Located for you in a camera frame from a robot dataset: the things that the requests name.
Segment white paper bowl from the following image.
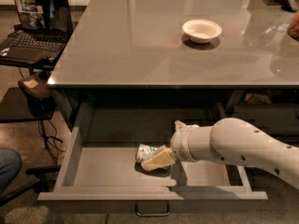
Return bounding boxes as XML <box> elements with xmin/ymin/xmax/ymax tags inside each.
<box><xmin>182</xmin><ymin>20</ymin><xmax>222</xmax><ymax>44</ymax></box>

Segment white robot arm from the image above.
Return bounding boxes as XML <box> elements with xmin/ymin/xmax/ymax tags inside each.
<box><xmin>141</xmin><ymin>118</ymin><xmax>299</xmax><ymax>189</ymax></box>

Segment black laptop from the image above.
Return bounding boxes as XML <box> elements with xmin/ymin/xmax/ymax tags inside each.
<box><xmin>0</xmin><ymin>0</ymin><xmax>73</xmax><ymax>66</ymax></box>

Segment brown object on counter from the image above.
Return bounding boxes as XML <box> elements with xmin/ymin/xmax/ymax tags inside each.
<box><xmin>288</xmin><ymin>13</ymin><xmax>299</xmax><ymax>40</ymax></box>

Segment black device with label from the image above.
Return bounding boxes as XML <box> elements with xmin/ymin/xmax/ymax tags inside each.
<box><xmin>18</xmin><ymin>75</ymin><xmax>55</xmax><ymax>116</ymax></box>

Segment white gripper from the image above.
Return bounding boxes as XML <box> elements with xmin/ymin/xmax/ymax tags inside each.
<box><xmin>141</xmin><ymin>120</ymin><xmax>198</xmax><ymax>171</ymax></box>

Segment crushed 7up can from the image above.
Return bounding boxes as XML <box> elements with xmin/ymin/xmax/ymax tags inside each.
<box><xmin>135</xmin><ymin>144</ymin><xmax>157</xmax><ymax>163</ymax></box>

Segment black laptop stand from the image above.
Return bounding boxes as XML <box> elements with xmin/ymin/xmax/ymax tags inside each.
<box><xmin>0</xmin><ymin>66</ymin><xmax>62</xmax><ymax>206</ymax></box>

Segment person's knee in jeans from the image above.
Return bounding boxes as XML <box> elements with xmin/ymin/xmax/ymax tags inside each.
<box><xmin>0</xmin><ymin>147</ymin><xmax>22</xmax><ymax>194</ymax></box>

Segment black cables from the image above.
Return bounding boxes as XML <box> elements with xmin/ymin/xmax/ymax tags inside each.
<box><xmin>37</xmin><ymin>119</ymin><xmax>64</xmax><ymax>165</ymax></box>

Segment open grey top drawer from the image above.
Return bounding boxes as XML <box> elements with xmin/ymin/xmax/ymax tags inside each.
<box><xmin>37</xmin><ymin>102</ymin><xmax>268</xmax><ymax>215</ymax></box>

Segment metal drawer handle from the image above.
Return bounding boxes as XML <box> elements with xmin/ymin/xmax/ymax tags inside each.
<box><xmin>135</xmin><ymin>203</ymin><xmax>170</xmax><ymax>217</ymax></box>

